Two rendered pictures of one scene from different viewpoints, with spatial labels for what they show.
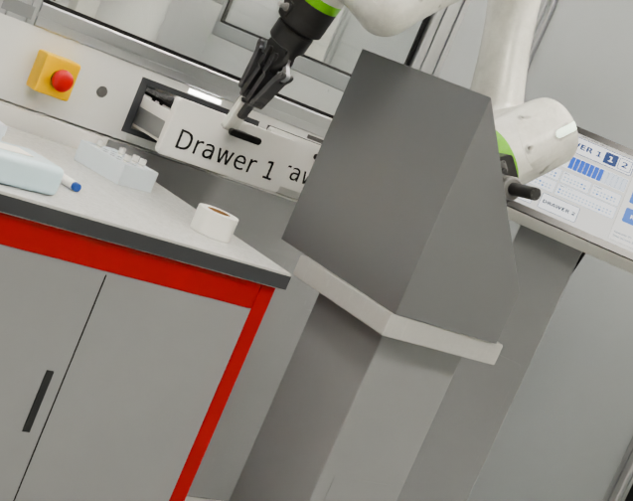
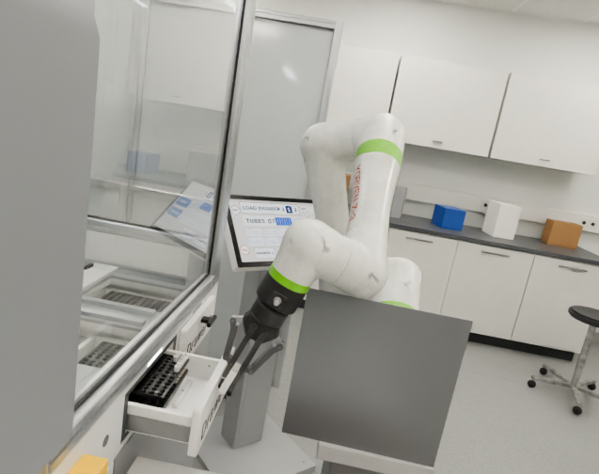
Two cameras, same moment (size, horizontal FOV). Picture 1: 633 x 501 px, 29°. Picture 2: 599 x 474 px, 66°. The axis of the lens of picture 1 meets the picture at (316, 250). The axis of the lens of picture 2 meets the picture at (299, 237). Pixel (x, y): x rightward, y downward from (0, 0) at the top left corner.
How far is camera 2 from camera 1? 1.89 m
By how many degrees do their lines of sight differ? 47
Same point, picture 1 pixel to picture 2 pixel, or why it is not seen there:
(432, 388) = not seen: hidden behind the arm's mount
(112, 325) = not seen: outside the picture
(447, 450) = (255, 386)
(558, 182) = (278, 236)
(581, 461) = not seen: hidden behind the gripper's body
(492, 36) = (334, 219)
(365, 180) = (360, 385)
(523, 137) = (416, 298)
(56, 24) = (66, 449)
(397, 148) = (386, 360)
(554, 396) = (233, 300)
